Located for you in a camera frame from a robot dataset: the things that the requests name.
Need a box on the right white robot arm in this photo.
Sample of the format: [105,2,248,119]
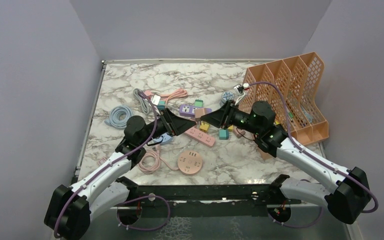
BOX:
[201,100,373,225]

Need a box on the teal charger plug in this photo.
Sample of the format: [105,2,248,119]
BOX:
[218,129,230,140]

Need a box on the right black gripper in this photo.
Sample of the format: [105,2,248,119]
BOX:
[201,99,262,136]

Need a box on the orange mesh file organizer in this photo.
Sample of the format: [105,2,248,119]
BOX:
[239,52,329,146]

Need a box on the pink long power strip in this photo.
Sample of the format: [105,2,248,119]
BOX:
[183,127,216,148]

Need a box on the purple power strip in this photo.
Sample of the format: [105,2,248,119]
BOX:
[179,104,212,118]

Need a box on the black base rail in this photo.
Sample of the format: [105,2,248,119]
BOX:
[116,176,301,218]

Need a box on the pink coiled cable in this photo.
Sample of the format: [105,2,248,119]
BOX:
[137,145,180,175]

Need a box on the yellow charger plug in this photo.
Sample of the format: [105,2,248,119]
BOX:
[199,121,210,133]

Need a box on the green charger plug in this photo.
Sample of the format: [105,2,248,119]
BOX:
[194,99,204,108]

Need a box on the grey coiled cable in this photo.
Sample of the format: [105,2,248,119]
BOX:
[132,88,153,115]

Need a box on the teal plug near cables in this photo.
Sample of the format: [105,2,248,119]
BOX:
[157,100,166,111]

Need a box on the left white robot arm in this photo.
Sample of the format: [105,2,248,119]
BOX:
[44,108,196,240]

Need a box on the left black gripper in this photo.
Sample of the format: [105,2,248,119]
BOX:
[139,108,197,146]

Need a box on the blue round power socket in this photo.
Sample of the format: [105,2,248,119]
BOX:
[153,133,173,145]

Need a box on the dusty pink charger plug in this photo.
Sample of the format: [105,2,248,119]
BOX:
[233,127,246,139]

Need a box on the pink round power socket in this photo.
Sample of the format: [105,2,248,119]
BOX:
[177,150,203,176]

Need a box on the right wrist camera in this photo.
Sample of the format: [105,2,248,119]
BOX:
[233,83,250,96]

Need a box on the blue coiled cable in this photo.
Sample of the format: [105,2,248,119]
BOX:
[104,105,134,129]

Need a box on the pink dual USB charger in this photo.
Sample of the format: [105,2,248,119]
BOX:
[194,107,207,121]

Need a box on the blue patterned tape roll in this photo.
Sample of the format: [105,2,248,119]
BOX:
[219,91,235,107]

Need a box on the salmon coiled cable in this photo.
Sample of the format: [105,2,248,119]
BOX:
[144,88,190,106]

